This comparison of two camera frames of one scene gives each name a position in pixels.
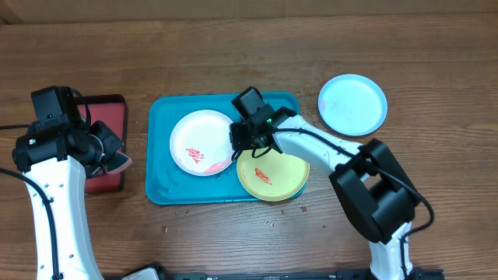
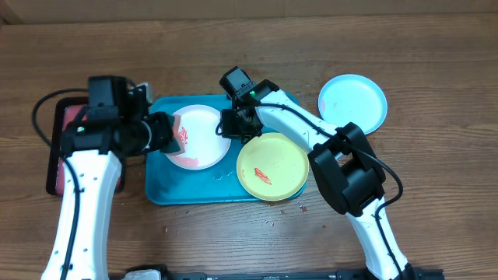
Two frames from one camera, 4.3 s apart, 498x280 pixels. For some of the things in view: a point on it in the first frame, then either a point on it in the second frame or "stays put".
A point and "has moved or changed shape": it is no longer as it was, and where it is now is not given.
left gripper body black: (103, 144) to (159, 136)
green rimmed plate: (271, 176) stays put
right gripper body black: (248, 138) to (243, 130)
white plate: (200, 142) has moved or changed shape
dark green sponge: (118, 162) has moved or changed shape
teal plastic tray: (168, 184) stays put
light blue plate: (352, 105) stays put
